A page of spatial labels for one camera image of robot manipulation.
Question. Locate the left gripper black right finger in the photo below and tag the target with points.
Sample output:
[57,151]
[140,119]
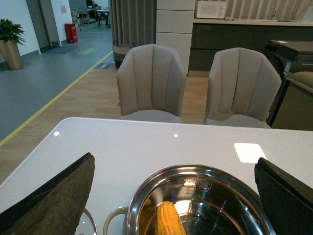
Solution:
[288,202]

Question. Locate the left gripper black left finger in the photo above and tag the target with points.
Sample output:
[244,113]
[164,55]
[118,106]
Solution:
[56,207]

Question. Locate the glass pot lid with knob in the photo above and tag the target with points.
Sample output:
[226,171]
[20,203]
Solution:
[86,225]

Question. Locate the yellow corn cob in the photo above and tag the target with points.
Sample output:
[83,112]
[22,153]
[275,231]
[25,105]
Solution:
[168,220]

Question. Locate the cream electric cooking pot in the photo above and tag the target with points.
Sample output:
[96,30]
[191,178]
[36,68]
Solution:
[209,201]

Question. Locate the right beige dining chair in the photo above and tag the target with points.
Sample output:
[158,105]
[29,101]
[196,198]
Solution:
[242,86]

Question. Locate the beige dining chair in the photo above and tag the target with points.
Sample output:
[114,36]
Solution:
[151,82]
[242,86]

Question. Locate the left beige dining chair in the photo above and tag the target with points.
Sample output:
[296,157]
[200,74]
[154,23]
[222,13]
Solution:
[151,82]

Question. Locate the green potted plant gold planter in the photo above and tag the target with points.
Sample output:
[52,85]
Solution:
[10,37]

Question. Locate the red fire equipment box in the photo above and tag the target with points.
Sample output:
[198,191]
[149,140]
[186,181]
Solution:
[71,32]

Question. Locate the dark kitchen counter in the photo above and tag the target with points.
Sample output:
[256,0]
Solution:
[209,37]

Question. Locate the grey curtain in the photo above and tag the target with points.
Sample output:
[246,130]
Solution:
[133,21]

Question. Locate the white microwave oven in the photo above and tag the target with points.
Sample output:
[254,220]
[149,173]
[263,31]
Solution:
[210,9]

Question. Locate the white drawer cabinet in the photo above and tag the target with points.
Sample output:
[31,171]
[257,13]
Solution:
[174,26]

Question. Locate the woven basket with handles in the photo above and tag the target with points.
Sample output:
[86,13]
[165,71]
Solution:
[120,51]

